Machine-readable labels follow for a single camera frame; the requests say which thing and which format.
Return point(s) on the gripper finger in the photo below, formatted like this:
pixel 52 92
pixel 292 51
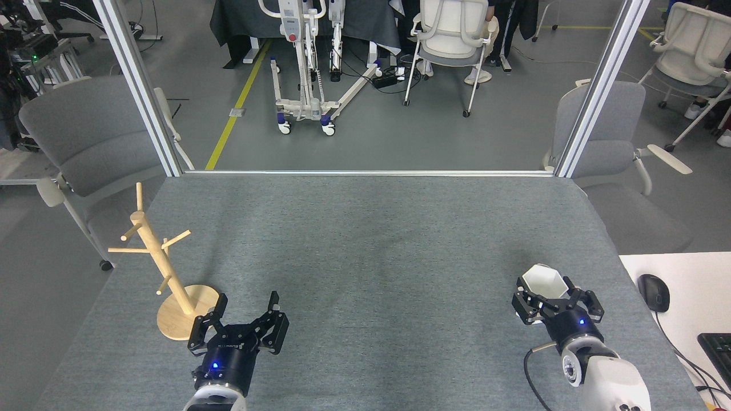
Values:
pixel 593 305
pixel 277 334
pixel 522 311
pixel 199 337

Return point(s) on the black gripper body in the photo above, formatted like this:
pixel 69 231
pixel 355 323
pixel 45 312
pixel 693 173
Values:
pixel 231 359
pixel 574 328

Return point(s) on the white hexagonal cup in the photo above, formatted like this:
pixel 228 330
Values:
pixel 542 281

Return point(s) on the wooden cup rack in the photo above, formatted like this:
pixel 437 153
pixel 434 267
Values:
pixel 188 319

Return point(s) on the black equipment rack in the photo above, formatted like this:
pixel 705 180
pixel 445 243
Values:
pixel 34 45

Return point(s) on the black computer mouse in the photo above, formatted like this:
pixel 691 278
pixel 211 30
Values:
pixel 654 292

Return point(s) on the white desk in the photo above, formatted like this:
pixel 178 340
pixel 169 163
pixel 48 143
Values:
pixel 697 285

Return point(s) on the black keyboard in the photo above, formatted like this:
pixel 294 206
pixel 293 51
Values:
pixel 719 354

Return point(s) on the grey upholstered chair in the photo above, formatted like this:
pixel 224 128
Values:
pixel 605 142
pixel 91 137

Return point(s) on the person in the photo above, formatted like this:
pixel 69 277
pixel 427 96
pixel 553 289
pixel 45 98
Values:
pixel 478 77
pixel 514 23
pixel 694 111
pixel 136 28

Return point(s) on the metal floor plate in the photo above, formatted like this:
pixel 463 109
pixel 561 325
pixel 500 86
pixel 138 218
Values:
pixel 237 112

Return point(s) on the black power strip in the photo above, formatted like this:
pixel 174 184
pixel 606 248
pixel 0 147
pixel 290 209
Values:
pixel 385 80

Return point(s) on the white mesh office chair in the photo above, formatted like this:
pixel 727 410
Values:
pixel 694 51
pixel 454 28

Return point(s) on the white stand on wheels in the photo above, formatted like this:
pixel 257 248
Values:
pixel 300 57

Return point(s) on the table with dark cloth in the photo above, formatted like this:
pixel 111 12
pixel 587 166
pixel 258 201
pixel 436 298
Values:
pixel 245 17

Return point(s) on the silver table edge rail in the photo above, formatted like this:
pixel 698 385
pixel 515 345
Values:
pixel 371 173

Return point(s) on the silver frame post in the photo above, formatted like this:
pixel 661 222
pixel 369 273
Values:
pixel 603 85
pixel 140 85

